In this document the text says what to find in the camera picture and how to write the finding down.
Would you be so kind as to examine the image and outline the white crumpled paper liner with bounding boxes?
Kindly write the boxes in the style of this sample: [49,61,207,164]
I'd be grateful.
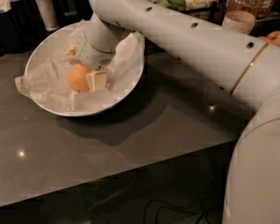
[14,21,145,112]

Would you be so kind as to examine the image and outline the black wire tea rack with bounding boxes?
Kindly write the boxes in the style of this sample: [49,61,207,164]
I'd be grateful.
[148,0,222,21]

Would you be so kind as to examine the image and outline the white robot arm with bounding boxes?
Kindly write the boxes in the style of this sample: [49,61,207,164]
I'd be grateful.
[77,0,280,224]

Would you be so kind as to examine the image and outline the white paper cup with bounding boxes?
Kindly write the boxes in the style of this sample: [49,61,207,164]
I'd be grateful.
[35,0,60,32]

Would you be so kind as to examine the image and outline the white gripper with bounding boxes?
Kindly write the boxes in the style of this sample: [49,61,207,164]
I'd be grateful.
[64,33,116,91]

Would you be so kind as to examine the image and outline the white bowl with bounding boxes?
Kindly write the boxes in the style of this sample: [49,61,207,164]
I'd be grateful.
[23,21,146,118]

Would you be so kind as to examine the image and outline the black condiment organizer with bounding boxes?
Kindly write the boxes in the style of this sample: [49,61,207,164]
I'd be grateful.
[0,0,35,56]

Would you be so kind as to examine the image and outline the clear plastic jar white label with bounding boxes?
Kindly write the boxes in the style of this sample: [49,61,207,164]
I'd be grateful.
[222,0,264,34]

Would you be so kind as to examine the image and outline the black cables on floor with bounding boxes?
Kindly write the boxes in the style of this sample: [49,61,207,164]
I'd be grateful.
[143,196,228,224]

